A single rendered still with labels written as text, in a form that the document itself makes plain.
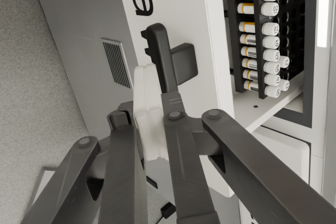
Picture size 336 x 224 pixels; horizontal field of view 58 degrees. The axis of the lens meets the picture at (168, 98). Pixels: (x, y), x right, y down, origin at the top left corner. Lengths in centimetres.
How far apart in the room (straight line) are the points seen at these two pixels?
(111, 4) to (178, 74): 43
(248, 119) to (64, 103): 93
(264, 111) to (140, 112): 25
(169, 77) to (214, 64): 4
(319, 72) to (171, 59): 20
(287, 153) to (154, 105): 30
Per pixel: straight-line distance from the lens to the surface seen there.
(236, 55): 35
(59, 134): 124
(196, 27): 23
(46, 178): 126
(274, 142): 43
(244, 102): 40
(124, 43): 65
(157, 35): 21
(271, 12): 31
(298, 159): 43
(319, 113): 39
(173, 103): 17
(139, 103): 16
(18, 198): 130
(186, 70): 24
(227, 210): 66
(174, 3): 24
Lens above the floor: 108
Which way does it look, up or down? 47 degrees down
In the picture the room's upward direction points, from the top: 111 degrees clockwise
